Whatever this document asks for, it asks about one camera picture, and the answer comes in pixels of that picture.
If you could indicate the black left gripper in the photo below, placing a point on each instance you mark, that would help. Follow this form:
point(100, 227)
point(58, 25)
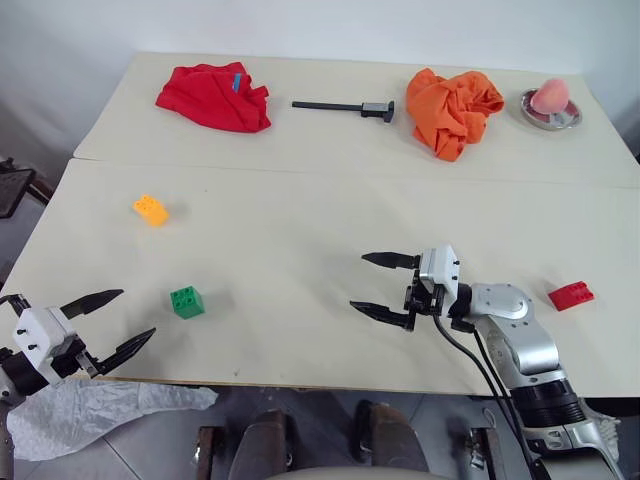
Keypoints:
point(75, 356)

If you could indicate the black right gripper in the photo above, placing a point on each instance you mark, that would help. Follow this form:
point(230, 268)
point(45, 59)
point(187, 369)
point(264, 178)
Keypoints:
point(424, 301)

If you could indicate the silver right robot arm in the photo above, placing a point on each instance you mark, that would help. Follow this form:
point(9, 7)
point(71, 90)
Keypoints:
point(530, 350)

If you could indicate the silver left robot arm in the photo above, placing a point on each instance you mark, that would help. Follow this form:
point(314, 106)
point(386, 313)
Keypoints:
point(20, 375)

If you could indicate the green toy brick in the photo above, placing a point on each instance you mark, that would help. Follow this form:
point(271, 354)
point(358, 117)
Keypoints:
point(187, 302)

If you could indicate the white plastic bag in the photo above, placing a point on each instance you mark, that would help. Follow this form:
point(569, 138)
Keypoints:
point(100, 407)

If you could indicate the orange toy brick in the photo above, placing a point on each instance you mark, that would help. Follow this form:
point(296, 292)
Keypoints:
point(151, 211)

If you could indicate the black metal stand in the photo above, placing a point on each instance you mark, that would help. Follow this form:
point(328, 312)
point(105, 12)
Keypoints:
point(12, 187)

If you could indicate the black plastic caliper tool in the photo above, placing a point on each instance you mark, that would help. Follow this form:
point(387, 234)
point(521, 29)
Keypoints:
point(372, 109)

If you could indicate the red toy brick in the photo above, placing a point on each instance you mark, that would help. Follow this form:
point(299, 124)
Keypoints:
point(570, 296)

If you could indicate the crumpled orange cloth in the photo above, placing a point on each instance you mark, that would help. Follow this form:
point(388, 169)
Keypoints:
point(450, 110)

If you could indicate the round metal plate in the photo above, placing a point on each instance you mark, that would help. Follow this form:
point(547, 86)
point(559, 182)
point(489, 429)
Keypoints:
point(565, 117)

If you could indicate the crumpled red cloth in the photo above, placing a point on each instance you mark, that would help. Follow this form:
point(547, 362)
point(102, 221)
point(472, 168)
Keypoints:
point(215, 100)

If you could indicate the pink peach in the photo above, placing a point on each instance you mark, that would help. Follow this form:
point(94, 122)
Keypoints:
point(550, 96)

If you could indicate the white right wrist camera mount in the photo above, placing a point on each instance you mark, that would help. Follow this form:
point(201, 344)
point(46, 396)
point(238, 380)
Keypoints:
point(440, 272)

